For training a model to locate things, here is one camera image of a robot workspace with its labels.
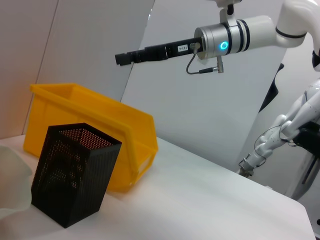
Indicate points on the black mesh pen holder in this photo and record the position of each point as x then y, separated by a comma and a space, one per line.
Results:
75, 187

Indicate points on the white humanoid robot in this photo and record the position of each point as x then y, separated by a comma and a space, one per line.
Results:
272, 142

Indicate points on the yellow plastic bin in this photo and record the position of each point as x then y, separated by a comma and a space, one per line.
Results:
75, 110

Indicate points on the pale green glass fruit bowl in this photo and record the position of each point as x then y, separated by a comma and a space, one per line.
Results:
12, 180

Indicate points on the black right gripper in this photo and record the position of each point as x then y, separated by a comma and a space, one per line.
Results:
185, 48

